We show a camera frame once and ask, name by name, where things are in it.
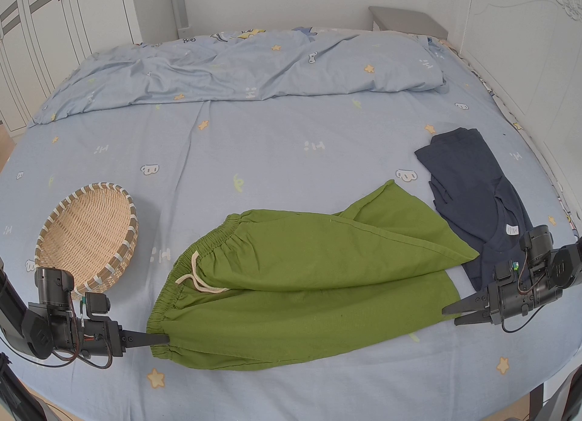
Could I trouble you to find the green shorts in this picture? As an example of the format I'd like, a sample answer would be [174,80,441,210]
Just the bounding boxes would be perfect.
[146,179,480,371]

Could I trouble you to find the pale blue quilt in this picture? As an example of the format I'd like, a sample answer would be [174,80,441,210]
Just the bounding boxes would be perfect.
[28,26,451,125]

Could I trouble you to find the grey bedside table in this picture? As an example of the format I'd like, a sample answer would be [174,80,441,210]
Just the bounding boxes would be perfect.
[368,6,448,38]

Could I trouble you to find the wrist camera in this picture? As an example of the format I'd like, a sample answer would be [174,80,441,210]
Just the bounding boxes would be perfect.
[494,260,522,283]
[83,292,112,322]

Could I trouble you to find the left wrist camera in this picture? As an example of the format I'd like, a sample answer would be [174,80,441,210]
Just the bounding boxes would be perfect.
[83,292,112,322]

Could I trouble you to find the round woven basket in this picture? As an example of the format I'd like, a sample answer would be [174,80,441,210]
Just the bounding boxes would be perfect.
[34,182,138,298]

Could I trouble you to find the white wardrobe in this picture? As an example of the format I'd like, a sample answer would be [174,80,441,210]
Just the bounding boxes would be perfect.
[0,0,142,134]

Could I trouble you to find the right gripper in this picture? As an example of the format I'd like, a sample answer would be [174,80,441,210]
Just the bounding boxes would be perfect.
[442,275,552,326]

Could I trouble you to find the black cable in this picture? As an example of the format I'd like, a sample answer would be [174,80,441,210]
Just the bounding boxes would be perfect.
[0,337,113,370]
[499,305,543,333]

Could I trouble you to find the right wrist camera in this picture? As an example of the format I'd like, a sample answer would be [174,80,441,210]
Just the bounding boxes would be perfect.
[494,260,522,283]

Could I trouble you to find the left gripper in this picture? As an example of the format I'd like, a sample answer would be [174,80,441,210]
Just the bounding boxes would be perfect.
[60,316,125,359]

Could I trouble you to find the dark blue T-shirt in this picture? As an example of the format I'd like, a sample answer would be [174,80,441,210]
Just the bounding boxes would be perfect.
[414,128,535,293]

